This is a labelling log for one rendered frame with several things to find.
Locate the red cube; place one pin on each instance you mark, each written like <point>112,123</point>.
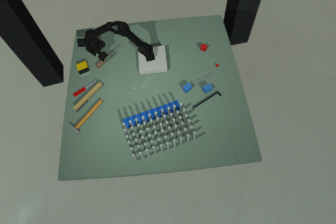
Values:
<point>203,47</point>

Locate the wooden-handled hammer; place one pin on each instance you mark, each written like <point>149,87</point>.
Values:
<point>81,122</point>

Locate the blue tape strip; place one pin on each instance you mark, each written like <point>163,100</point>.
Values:
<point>145,114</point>

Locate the blue block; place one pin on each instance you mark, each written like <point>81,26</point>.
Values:
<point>187,87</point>
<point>207,88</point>

